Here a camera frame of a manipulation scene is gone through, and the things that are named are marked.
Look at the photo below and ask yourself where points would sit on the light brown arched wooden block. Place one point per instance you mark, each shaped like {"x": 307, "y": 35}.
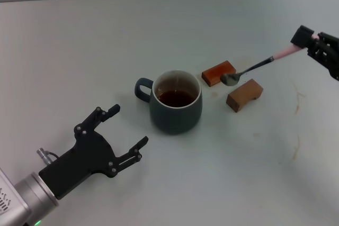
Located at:
{"x": 238, "y": 100}

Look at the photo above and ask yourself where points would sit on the dark grey ceramic cup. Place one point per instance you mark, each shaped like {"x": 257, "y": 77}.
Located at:
{"x": 174, "y": 120}

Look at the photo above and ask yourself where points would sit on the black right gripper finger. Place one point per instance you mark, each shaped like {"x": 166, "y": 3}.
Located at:
{"x": 302, "y": 36}
{"x": 327, "y": 56}

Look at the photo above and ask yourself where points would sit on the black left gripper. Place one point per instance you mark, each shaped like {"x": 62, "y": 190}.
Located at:
{"x": 84, "y": 154}

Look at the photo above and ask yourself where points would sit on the reddish flat wooden block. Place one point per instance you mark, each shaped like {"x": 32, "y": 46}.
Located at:
{"x": 214, "y": 73}

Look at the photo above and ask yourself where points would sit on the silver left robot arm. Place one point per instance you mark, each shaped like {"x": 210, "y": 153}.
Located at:
{"x": 26, "y": 197}

